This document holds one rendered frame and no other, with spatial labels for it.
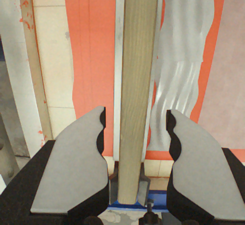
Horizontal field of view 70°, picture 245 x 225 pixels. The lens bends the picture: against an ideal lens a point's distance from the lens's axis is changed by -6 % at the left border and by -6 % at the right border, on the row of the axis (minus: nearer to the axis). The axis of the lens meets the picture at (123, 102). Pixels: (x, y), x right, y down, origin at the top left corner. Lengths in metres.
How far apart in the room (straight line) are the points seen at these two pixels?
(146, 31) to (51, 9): 0.17
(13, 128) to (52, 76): 1.54
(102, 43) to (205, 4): 0.15
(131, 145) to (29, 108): 0.18
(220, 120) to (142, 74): 0.22
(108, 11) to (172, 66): 0.12
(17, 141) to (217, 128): 1.75
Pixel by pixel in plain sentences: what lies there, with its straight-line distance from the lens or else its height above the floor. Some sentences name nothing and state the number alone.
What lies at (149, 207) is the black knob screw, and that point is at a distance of 0.41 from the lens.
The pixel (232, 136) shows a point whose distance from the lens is 0.40.
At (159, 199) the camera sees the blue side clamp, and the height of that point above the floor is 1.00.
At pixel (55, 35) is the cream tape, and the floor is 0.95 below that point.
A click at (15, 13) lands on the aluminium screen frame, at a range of 0.29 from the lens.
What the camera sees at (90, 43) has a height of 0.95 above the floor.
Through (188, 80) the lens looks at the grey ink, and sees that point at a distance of 0.30.
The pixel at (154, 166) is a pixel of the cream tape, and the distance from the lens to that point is 0.41.
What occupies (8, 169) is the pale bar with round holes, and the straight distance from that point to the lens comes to 0.40.
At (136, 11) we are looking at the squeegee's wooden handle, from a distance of 0.18.
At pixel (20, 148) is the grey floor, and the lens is 1.97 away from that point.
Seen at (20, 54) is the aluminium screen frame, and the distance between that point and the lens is 0.30.
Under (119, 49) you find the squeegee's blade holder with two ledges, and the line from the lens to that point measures 0.25.
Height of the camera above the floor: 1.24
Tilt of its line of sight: 63 degrees down
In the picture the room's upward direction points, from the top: 175 degrees counter-clockwise
